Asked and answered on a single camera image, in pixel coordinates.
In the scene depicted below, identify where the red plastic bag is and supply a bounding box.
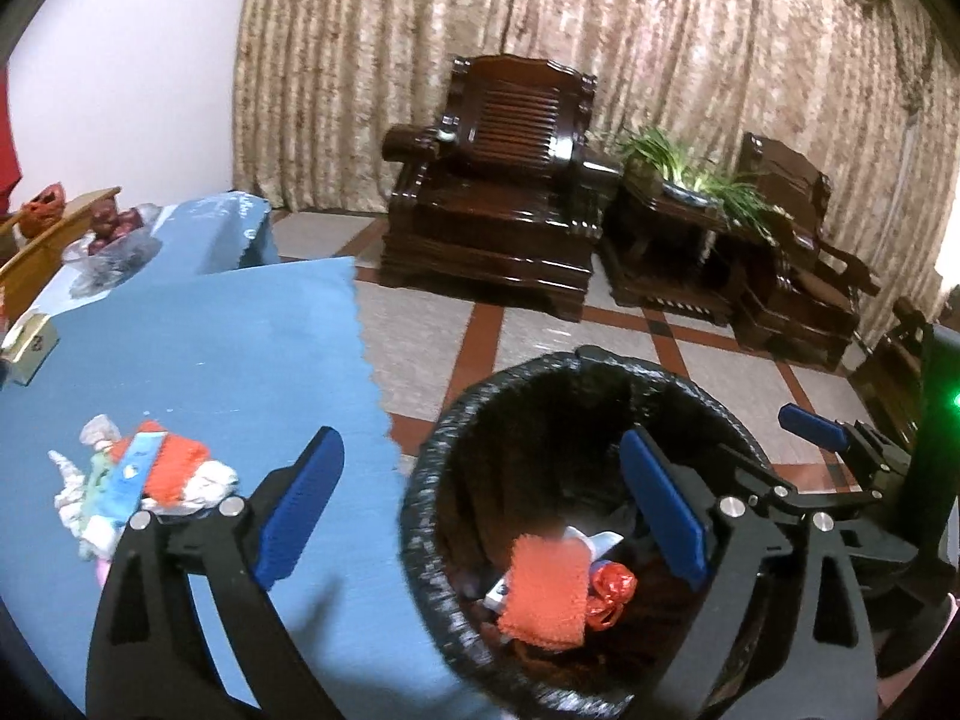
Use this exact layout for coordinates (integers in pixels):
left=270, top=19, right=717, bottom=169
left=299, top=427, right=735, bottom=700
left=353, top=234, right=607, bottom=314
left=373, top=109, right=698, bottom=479
left=587, top=562, right=638, bottom=629

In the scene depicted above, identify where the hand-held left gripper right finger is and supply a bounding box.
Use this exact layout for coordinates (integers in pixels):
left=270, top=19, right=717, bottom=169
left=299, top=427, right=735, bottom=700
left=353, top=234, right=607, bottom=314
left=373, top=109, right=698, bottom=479
left=621, top=427, right=878, bottom=720

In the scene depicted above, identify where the dark wooden side table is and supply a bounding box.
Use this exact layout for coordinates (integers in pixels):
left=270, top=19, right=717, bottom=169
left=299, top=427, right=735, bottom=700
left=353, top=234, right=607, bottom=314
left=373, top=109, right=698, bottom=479
left=600, top=165, right=751, bottom=327

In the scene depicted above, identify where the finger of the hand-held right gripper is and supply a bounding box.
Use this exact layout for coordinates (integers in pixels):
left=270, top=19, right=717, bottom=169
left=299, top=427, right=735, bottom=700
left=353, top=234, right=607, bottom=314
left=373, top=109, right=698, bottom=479
left=778, top=403, right=908, bottom=492
left=709, top=444, right=886, bottom=518

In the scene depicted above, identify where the wide dark wooden armchair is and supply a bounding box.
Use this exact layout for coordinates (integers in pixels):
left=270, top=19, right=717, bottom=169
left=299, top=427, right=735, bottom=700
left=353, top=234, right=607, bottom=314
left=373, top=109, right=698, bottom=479
left=379, top=54, right=623, bottom=323

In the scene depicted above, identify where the pile of red apples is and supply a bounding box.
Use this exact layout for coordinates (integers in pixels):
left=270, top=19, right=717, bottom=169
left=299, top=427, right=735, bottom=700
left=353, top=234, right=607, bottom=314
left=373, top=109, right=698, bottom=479
left=86, top=199, right=143, bottom=256

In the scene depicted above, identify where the small blue tablecloth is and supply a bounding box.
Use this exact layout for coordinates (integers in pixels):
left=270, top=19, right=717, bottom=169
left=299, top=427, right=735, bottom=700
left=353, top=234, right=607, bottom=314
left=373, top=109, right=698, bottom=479
left=34, top=191, right=282, bottom=320

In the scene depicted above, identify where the long orange knitted cloth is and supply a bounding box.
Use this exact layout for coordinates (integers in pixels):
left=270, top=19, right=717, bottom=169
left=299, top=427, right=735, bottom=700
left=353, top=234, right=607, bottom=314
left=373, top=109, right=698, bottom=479
left=497, top=535, right=591, bottom=648

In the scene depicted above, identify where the trash bin with black bag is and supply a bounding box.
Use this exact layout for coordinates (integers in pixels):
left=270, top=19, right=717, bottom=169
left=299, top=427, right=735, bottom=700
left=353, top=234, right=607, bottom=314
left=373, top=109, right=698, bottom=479
left=401, top=345, right=781, bottom=717

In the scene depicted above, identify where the narrow dark wooden armchair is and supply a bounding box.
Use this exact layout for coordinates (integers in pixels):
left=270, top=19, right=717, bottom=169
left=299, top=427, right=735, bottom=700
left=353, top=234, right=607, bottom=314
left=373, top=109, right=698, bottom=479
left=731, top=133, right=882, bottom=372

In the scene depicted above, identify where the red cloth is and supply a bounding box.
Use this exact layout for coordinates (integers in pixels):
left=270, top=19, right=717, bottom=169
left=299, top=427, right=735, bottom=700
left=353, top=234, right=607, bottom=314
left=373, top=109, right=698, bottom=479
left=0, top=71, right=22, bottom=211

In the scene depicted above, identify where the light wooden cabinet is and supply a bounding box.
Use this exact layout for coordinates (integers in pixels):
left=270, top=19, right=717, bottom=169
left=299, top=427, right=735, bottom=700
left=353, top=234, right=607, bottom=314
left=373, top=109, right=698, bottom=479
left=0, top=186, right=122, bottom=331

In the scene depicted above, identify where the orange plastic bag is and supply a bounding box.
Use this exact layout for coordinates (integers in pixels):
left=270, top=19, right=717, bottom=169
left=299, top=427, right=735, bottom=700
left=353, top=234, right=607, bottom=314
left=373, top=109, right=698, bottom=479
left=19, top=181, right=67, bottom=239

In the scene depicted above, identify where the large blue tablecloth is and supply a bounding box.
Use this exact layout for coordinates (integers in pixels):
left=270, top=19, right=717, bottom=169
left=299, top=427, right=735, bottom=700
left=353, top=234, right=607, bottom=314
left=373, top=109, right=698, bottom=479
left=0, top=257, right=496, bottom=720

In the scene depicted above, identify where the white tissue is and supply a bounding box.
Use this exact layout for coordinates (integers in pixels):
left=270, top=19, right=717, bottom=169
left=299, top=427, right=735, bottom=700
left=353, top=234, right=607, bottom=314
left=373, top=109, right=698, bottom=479
left=184, top=463, right=241, bottom=515
left=49, top=415, right=125, bottom=533

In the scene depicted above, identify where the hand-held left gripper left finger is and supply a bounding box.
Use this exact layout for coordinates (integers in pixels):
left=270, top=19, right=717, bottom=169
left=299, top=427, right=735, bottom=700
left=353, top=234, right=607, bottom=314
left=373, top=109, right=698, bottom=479
left=88, top=426, right=353, bottom=720

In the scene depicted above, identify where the glass fruit bowl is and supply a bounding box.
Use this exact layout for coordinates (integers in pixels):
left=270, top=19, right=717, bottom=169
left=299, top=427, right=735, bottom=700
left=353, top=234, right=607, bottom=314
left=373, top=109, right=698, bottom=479
left=61, top=202, right=162, bottom=293

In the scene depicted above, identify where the tissue box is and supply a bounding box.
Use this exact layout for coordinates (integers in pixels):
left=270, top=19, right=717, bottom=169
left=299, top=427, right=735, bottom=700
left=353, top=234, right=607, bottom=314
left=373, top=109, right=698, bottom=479
left=0, top=313, right=59, bottom=387

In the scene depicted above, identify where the green potted plant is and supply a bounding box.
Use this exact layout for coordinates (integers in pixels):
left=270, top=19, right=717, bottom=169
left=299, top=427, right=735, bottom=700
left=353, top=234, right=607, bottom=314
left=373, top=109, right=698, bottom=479
left=611, top=126, right=777, bottom=241

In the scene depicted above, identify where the large white paper cup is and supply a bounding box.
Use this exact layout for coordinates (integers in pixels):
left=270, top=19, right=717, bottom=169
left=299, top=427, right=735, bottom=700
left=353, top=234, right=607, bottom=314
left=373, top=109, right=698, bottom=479
left=576, top=529, right=625, bottom=563

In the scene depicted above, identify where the dark wooden chair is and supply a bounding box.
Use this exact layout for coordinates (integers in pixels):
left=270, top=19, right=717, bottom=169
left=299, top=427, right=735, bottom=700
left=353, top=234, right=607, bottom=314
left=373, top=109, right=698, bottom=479
left=847, top=296, right=931, bottom=451

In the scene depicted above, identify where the light blue printed packet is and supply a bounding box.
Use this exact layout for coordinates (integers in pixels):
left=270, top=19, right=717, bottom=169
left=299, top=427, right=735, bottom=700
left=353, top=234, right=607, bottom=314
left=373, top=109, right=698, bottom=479
left=79, top=435, right=170, bottom=548

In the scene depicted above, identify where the short orange knitted cloth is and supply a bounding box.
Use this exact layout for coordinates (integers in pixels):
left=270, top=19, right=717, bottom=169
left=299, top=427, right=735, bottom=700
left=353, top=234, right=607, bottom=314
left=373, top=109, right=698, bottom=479
left=111, top=420, right=211, bottom=509

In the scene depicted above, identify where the beige patterned curtain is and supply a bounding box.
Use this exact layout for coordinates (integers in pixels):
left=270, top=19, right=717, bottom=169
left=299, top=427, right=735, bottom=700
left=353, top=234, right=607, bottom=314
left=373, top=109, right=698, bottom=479
left=232, top=0, right=960, bottom=346

